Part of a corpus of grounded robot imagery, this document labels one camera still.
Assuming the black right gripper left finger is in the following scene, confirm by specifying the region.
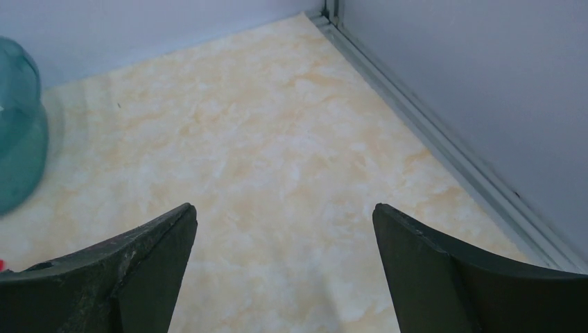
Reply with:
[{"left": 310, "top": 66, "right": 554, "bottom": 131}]
[{"left": 1, "top": 203, "right": 198, "bottom": 332}]

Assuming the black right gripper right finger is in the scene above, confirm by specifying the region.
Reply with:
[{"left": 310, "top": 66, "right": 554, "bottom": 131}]
[{"left": 372, "top": 203, "right": 587, "bottom": 332}]

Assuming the teal transparent plastic tub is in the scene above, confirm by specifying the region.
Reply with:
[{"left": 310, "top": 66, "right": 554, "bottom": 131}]
[{"left": 1, "top": 36, "right": 49, "bottom": 215}]

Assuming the aluminium frame rail right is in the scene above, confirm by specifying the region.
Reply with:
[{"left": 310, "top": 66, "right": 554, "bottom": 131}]
[{"left": 305, "top": 1, "right": 587, "bottom": 273}]

